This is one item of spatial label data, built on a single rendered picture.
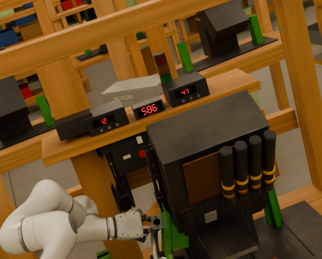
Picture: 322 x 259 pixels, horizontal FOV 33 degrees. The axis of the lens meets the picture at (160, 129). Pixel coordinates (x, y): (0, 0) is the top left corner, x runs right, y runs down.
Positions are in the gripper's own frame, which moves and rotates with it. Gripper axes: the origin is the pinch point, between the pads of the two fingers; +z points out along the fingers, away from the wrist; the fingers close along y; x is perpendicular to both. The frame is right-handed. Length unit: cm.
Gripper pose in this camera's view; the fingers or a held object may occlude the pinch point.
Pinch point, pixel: (154, 224)
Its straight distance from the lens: 207.3
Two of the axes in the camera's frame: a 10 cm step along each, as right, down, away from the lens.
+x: -2.0, 4.6, 8.6
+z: 9.7, -0.5, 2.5
